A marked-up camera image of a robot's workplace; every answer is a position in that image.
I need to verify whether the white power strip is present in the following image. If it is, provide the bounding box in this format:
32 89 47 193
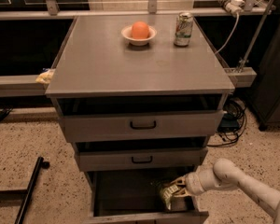
217 0 244 16

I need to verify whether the grey drawer cabinet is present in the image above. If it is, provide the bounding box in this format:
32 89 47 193
45 14 236 224

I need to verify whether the orange fruit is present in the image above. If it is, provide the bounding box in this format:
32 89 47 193
132 21 149 39

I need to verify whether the green jalapeno chip bag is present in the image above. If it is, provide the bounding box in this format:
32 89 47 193
158 183 183 210

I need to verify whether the middle grey drawer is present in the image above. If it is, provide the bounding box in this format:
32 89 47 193
75 147 207 172

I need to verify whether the white bowl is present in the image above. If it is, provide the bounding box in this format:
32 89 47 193
121 25 157 47

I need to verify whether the bottom grey drawer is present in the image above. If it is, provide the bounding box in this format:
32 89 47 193
83 167 208 224

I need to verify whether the top grey drawer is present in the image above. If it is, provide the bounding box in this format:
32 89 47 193
60 111 223 143

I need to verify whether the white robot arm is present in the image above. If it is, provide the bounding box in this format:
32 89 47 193
171 158 280 224

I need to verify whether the grey drawer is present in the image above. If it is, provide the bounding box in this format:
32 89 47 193
83 167 208 224
60 111 223 143
75 147 207 172

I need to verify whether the grey metal shelf rail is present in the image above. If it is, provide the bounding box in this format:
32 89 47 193
0 75 45 97

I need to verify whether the black cable bundle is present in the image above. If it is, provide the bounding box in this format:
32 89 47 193
206 97 248 147

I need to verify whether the green soda can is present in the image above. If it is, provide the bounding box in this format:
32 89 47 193
174 12 193 47

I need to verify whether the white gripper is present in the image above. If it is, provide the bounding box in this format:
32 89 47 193
171 169 218 198

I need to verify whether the dark side cabinet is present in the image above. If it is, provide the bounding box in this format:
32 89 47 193
246 0 280 131

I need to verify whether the black metal floor frame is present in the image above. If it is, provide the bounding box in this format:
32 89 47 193
0 157 50 224

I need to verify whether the yellow snack bag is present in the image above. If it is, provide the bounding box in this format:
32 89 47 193
35 69 55 84

